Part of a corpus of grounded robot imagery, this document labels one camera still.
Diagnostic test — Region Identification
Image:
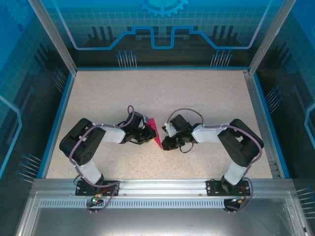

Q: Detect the aluminium mounting rail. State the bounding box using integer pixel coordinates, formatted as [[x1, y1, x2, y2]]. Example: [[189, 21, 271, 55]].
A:
[[33, 178, 294, 198]]

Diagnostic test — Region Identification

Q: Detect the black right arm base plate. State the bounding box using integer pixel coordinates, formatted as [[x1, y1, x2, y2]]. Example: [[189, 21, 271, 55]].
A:
[[206, 179, 252, 197]]

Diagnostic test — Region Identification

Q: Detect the cable connector with led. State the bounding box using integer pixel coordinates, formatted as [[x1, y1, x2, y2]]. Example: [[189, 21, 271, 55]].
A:
[[89, 193, 103, 206], [230, 196, 247, 205]]

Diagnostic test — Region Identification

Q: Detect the right cable connector with LED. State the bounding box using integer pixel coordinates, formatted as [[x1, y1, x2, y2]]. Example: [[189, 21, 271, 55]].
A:
[[230, 196, 247, 205]]

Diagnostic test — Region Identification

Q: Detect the thin black right gripper wire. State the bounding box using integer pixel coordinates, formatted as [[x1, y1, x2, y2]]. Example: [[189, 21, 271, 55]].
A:
[[180, 142, 194, 154]]

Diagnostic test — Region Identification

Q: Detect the aluminium frame post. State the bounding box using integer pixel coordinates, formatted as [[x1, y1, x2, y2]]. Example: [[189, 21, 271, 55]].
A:
[[247, 0, 298, 74], [28, 0, 78, 74]]

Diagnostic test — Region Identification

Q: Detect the left cable connector with LED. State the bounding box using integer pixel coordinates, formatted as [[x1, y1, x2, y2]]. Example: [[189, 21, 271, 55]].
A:
[[89, 193, 103, 206]]

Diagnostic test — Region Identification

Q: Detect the slotted grey cable duct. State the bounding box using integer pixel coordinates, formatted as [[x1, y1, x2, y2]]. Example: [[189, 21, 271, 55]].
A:
[[39, 199, 247, 208]]

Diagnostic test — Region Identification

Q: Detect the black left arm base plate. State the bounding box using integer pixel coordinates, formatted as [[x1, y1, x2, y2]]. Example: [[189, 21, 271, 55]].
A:
[[75, 180, 121, 197]]

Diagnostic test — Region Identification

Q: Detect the shiny metal sheet tray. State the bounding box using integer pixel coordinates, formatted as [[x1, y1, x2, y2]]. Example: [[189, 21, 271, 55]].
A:
[[14, 191, 308, 236]]

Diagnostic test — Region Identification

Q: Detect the aluminium table side rail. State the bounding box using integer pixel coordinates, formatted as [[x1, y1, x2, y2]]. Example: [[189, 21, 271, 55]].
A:
[[242, 70, 283, 179]]

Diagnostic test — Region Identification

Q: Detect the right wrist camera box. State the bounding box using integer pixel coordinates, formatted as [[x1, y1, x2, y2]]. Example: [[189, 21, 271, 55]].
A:
[[161, 122, 177, 136]]

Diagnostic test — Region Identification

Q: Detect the pink square paper sheet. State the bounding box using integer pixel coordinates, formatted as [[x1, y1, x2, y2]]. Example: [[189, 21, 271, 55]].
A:
[[147, 117, 164, 150]]

